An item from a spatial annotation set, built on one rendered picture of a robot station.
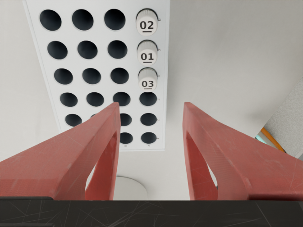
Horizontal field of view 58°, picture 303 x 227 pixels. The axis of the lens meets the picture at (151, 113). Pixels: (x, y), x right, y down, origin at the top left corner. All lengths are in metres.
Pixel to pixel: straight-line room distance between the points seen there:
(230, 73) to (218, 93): 0.02
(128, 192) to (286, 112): 1.12
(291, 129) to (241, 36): 1.22
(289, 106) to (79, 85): 1.20
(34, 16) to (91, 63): 0.04
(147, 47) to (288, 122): 1.26
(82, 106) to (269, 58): 0.15
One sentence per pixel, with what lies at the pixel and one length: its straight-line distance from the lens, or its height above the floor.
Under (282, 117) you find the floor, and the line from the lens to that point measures 1.36.
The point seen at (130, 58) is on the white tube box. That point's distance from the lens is 0.18.
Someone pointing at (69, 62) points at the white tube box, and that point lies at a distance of 0.19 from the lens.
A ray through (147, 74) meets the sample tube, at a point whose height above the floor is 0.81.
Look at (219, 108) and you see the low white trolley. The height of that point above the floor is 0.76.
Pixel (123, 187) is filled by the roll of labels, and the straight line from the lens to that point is 0.31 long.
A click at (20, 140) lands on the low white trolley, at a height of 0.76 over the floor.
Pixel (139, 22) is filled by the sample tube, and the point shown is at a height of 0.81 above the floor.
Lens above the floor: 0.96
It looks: 53 degrees down
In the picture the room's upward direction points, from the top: 179 degrees clockwise
